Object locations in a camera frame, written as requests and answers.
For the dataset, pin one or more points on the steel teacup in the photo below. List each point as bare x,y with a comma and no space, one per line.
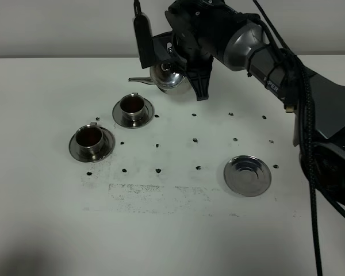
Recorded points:
89,139
133,107

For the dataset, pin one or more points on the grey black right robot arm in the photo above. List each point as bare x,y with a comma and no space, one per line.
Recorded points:
254,45

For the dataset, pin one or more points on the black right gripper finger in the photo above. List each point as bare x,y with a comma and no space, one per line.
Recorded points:
198,74

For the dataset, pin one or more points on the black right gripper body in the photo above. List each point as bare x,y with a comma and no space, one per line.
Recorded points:
199,28

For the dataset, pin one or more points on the steel teapot saucer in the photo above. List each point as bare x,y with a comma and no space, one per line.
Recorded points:
247,175

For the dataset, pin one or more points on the far steel teacup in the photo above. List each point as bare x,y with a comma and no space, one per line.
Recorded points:
133,107

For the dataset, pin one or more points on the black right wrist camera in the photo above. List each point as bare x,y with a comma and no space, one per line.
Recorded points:
152,49

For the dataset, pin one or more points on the stainless steel teapot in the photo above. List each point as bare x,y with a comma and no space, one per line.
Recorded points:
167,77

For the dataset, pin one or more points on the near steel saucer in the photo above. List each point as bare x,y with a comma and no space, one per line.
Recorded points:
106,150

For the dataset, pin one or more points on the far steel saucer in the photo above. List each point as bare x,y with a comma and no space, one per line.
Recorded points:
123,122

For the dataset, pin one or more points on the near steel teacup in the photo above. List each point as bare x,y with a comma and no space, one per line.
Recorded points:
89,139

